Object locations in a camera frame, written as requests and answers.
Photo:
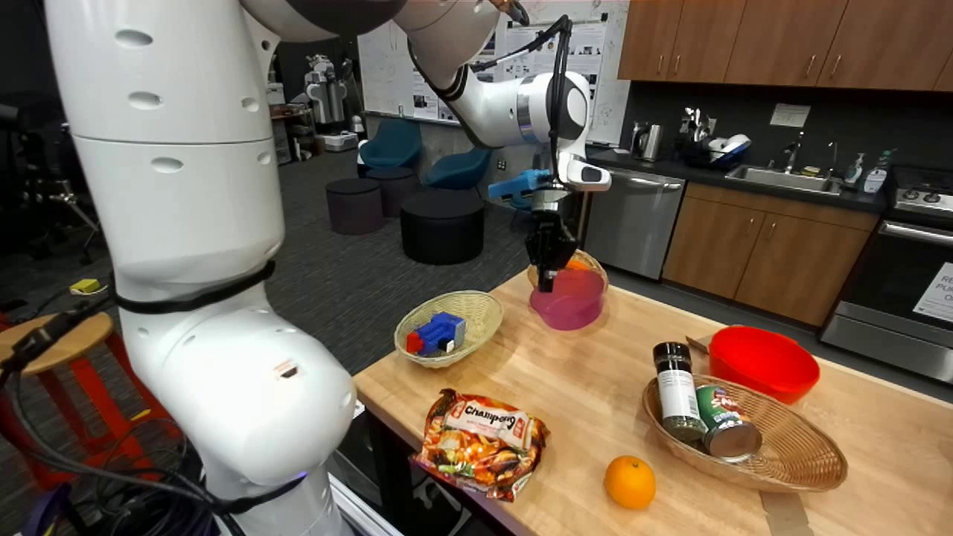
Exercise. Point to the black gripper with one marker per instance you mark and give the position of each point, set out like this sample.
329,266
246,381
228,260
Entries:
548,223

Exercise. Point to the pink translucent plastic bowl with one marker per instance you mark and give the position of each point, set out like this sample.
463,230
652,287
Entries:
570,302

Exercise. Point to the red plastic bowl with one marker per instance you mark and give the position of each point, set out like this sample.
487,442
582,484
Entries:
762,362

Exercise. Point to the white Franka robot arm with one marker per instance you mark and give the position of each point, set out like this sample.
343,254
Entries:
197,196

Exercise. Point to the orange plush basketball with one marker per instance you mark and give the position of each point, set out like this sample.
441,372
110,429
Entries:
582,266

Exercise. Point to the pale round wicker basket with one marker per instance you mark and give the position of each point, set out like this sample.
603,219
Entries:
481,317

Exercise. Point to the large oval brown wicker basket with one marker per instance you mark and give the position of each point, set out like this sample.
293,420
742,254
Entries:
792,446

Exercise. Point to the black round ottoman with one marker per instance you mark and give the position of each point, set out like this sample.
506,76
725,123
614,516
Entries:
441,226

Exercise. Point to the blue toy block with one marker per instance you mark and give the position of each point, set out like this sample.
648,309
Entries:
441,330

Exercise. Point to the blue lounge chair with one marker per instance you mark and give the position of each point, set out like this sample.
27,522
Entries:
459,171
387,147

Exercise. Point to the red toy block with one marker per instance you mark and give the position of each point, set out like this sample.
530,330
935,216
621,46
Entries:
411,344

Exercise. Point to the steel kettle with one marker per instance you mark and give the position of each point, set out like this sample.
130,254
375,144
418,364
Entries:
651,140

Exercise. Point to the spice bottle with black cap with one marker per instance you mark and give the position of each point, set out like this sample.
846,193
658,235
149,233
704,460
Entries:
678,390

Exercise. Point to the small grey round ottoman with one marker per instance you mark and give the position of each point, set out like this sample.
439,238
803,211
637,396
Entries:
393,192
354,207

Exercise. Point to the instant noodle packet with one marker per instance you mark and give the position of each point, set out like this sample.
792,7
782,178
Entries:
481,442

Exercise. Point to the dish rack with dishes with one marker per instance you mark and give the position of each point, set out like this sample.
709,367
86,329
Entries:
715,149

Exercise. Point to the wooden base cabinets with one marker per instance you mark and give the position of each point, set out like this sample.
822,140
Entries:
762,247

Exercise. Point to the green tin can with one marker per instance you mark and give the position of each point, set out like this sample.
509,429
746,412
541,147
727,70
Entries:
725,417

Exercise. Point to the orange fruit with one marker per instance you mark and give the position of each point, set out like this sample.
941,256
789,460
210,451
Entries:
630,484

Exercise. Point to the steel kitchen sink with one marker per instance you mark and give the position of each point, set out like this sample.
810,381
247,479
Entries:
783,178

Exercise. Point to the white soap bottle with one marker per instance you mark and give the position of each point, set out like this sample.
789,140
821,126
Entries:
877,178

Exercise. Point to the stainless steel oven range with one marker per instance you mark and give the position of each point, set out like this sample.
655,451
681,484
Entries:
895,299

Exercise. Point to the wooden stool with red legs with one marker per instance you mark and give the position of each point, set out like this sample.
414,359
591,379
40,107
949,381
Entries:
60,344

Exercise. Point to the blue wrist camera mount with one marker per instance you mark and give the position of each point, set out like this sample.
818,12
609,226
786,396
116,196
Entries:
514,187

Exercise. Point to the white wall outlet plate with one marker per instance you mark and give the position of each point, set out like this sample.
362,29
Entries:
789,113

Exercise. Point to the wooden wall cabinets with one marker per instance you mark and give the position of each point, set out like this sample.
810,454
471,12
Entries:
783,38

